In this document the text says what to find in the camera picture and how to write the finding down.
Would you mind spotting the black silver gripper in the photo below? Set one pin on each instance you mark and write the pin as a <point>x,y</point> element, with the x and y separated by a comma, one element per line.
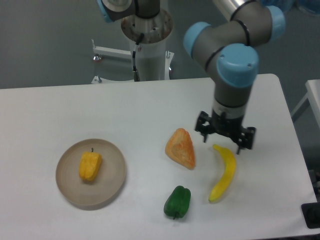
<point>226,121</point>

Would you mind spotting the yellow toy bell pepper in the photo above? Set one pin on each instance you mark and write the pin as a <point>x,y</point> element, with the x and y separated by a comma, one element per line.
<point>89,165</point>

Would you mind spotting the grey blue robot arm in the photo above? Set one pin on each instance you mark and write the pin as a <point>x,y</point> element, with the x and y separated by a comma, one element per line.
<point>226,53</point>

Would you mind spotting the green toy bell pepper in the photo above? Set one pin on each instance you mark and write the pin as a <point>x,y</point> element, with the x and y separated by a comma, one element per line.
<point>178,203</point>

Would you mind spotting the round beige plate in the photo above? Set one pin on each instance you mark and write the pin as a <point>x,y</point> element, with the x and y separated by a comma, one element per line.
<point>104,188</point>

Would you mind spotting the yellow toy banana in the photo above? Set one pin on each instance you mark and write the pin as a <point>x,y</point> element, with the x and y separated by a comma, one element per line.
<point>224,182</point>

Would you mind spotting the orange toy pastry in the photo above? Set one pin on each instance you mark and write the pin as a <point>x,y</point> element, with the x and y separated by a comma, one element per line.
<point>180,149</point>

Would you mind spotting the white side table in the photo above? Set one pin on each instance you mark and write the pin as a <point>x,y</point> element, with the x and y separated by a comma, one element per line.
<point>310,99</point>

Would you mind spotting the black device at edge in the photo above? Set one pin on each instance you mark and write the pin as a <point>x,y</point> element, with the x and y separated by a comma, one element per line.
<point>311,214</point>

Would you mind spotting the white left stand leg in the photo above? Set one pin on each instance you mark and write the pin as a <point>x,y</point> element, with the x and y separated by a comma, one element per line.
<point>99,52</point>

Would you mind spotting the blue plastic bag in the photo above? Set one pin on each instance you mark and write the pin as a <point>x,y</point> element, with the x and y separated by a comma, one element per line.
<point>309,7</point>

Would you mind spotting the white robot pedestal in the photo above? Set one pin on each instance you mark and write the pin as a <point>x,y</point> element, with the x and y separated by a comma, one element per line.
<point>147,39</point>

